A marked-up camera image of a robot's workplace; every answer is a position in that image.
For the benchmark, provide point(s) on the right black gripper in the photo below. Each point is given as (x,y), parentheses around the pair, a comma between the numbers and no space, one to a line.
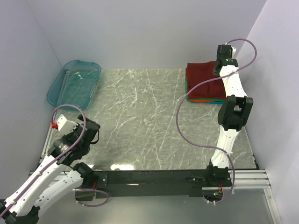
(215,72)

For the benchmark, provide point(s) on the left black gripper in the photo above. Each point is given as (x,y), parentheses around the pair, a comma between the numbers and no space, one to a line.
(74,131)

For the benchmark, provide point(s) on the dark red t-shirt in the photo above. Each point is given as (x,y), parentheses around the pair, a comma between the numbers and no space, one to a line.
(196,73)

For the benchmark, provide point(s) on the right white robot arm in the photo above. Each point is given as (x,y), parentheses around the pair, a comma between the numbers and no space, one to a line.
(232,116)

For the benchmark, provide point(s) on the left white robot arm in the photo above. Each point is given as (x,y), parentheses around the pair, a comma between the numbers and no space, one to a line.
(55,176)

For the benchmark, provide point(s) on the blue transparent plastic bin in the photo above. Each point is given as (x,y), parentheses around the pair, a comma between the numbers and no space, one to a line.
(75,84)

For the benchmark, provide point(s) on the folded blue t-shirt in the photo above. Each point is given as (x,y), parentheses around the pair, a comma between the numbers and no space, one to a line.
(207,102)

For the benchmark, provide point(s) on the folded orange t-shirt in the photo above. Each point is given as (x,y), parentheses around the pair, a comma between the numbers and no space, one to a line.
(203,100)

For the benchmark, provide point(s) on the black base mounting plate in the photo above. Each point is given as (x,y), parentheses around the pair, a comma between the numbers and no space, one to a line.
(158,182)

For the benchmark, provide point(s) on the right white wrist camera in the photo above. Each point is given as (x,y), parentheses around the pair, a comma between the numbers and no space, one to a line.
(232,52)

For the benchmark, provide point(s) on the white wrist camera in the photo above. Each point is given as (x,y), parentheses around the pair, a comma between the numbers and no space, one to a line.
(232,52)
(63,125)

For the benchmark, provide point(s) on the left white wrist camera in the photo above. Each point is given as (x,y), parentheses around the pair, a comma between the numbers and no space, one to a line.
(63,125)

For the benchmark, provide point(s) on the aluminium frame rail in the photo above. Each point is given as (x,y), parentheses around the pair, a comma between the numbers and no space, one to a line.
(250,179)

